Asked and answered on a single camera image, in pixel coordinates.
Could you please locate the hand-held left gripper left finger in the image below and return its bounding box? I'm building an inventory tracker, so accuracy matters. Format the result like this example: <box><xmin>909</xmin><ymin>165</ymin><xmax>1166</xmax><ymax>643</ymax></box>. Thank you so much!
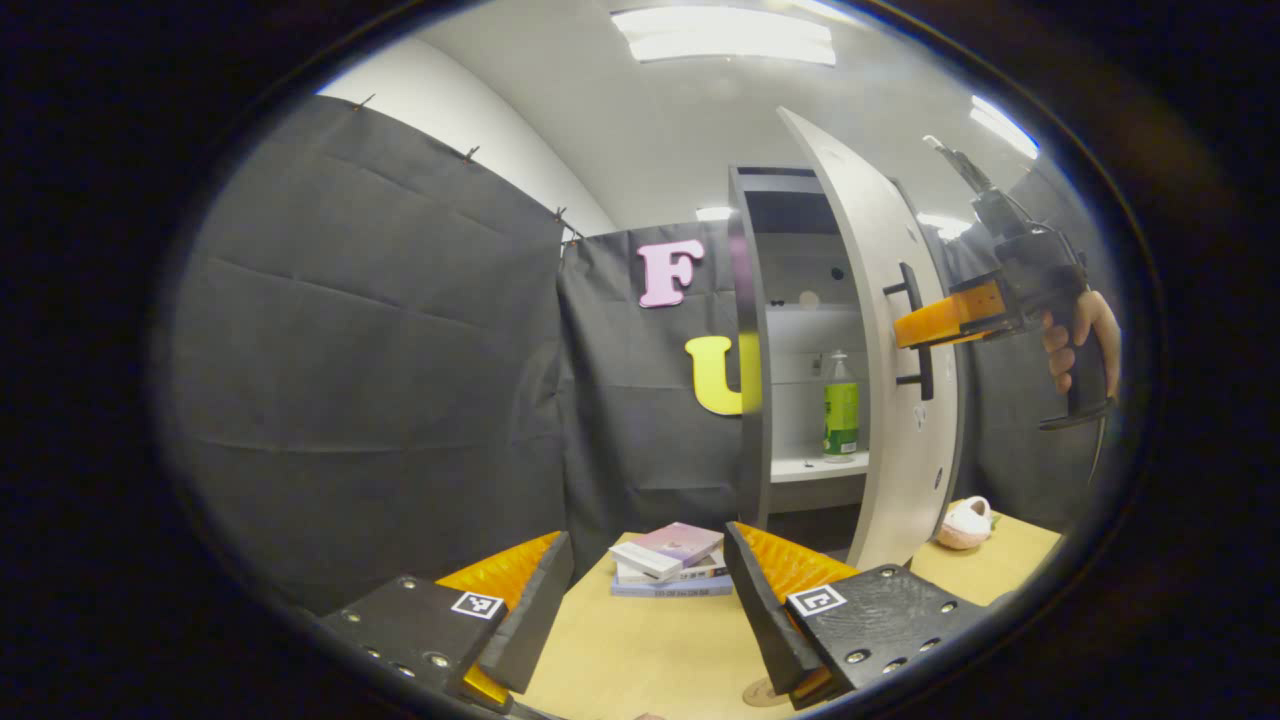
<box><xmin>318</xmin><ymin>530</ymin><xmax>576</xmax><ymax>715</ymax></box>

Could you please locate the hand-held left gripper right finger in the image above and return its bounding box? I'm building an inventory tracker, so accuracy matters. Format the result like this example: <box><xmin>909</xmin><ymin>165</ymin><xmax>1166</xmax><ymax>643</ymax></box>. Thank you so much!
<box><xmin>722</xmin><ymin>520</ymin><xmax>988</xmax><ymax>713</ymax></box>

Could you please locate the black cabinet door handle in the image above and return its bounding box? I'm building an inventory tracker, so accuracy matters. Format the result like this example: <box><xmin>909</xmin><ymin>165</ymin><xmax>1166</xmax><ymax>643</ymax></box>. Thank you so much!
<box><xmin>883</xmin><ymin>262</ymin><xmax>936</xmax><ymax>401</ymax></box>

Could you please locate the green bottle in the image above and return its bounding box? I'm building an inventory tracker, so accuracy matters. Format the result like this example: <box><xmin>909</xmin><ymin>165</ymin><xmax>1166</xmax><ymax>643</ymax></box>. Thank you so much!
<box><xmin>822</xmin><ymin>350</ymin><xmax>861</xmax><ymax>463</ymax></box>

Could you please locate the white cabinet door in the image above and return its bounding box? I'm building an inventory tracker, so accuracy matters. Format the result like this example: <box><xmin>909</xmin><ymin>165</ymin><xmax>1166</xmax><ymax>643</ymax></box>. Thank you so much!
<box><xmin>778</xmin><ymin>105</ymin><xmax>966</xmax><ymax>571</ymax></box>

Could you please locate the white book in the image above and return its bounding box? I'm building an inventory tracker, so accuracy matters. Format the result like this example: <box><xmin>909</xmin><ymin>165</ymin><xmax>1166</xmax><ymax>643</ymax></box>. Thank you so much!
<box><xmin>615</xmin><ymin>553</ymin><xmax>729</xmax><ymax>586</ymax></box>

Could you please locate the blue book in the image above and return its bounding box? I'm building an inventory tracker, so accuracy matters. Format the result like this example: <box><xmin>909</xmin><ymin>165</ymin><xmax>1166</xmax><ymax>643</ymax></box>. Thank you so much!
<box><xmin>610</xmin><ymin>575</ymin><xmax>734</xmax><ymax>599</ymax></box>

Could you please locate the pink book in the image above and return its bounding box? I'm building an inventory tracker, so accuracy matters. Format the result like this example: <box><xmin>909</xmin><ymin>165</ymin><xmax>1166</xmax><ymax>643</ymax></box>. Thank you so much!
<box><xmin>610</xmin><ymin>522</ymin><xmax>725</xmax><ymax>579</ymax></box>

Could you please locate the black backdrop cloth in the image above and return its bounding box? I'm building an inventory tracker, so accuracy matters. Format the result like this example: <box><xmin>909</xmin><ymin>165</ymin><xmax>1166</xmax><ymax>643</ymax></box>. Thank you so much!
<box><xmin>160</xmin><ymin>95</ymin><xmax>1121</xmax><ymax>616</ymax></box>

